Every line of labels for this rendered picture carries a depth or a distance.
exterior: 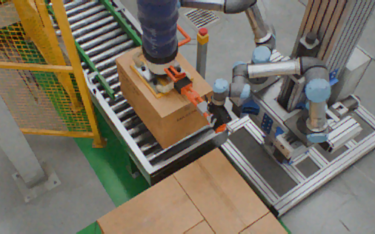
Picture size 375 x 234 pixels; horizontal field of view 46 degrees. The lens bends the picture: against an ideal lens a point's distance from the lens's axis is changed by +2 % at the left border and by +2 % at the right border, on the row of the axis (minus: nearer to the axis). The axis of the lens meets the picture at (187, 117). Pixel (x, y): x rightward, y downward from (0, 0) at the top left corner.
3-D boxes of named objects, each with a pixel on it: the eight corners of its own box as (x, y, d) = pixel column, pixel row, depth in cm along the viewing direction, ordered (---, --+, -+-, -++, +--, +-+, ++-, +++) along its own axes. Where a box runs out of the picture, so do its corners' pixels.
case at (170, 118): (121, 93, 329) (114, 58, 296) (165, 71, 342) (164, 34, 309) (164, 149, 302) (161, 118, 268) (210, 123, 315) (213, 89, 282)
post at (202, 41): (193, 110, 405) (196, 33, 322) (198, 107, 407) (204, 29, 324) (197, 115, 402) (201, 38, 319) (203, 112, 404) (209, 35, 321)
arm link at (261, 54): (247, 69, 285) (250, 55, 273) (253, 55, 292) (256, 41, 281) (265, 75, 283) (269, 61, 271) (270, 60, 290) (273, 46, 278)
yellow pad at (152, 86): (129, 66, 292) (129, 61, 288) (141, 60, 295) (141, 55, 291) (157, 99, 277) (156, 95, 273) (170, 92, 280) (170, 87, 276)
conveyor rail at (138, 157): (24, 3, 423) (17, -13, 408) (29, 1, 425) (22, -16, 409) (149, 184, 317) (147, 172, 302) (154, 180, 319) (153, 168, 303)
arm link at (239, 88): (250, 75, 228) (230, 74, 228) (250, 92, 222) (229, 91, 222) (248, 85, 235) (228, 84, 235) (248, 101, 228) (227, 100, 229)
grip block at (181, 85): (173, 87, 270) (172, 81, 265) (185, 80, 273) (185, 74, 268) (180, 95, 266) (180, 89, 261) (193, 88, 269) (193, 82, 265)
